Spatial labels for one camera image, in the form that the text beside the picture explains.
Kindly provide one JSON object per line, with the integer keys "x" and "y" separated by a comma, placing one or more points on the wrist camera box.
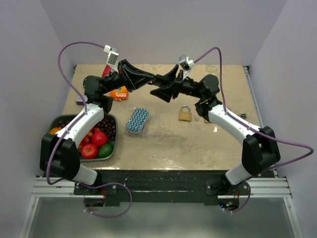
{"x": 187, "y": 65}
{"x": 112, "y": 57}

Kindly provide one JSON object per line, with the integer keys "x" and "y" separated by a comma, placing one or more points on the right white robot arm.
{"x": 259, "y": 148}

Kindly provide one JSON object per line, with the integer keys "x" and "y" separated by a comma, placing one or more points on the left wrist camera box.
{"x": 112, "y": 57}

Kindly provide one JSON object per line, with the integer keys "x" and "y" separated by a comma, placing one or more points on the red apple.
{"x": 89, "y": 151}
{"x": 99, "y": 139}

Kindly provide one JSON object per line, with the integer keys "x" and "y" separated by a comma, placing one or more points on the grey fruit tray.
{"x": 111, "y": 140}

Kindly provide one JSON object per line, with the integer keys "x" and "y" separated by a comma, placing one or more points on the aluminium rail frame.
{"x": 165, "y": 145}

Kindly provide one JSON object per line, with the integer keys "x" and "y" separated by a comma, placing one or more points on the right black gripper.
{"x": 166, "y": 92}

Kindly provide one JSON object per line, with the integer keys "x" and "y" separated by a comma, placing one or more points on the small red fruits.
{"x": 87, "y": 137}

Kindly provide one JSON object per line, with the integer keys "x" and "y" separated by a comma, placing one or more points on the red apple back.
{"x": 99, "y": 139}

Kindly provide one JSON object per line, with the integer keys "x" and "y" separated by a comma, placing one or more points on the purple white toothpaste box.
{"x": 79, "y": 100}

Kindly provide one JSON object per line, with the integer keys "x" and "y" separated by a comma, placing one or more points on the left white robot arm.
{"x": 59, "y": 155}

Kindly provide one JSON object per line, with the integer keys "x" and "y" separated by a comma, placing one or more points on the green avocado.
{"x": 105, "y": 150}

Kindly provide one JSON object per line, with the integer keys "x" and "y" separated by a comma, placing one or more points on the blue zigzag sponge pack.
{"x": 137, "y": 121}

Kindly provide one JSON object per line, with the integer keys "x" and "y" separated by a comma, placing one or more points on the orange razor package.
{"x": 120, "y": 94}

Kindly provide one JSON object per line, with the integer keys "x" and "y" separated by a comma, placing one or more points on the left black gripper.
{"x": 133, "y": 82}

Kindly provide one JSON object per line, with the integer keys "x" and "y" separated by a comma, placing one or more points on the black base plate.
{"x": 203, "y": 187}

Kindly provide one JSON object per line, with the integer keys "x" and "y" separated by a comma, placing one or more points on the red box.
{"x": 107, "y": 71}

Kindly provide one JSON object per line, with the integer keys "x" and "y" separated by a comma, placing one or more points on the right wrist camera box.
{"x": 187, "y": 65}

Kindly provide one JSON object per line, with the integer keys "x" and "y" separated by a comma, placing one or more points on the orange flower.
{"x": 54, "y": 130}

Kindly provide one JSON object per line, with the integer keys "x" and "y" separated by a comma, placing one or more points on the dark grape bunch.
{"x": 107, "y": 126}

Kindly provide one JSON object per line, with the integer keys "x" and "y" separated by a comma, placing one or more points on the red apple front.
{"x": 89, "y": 151}

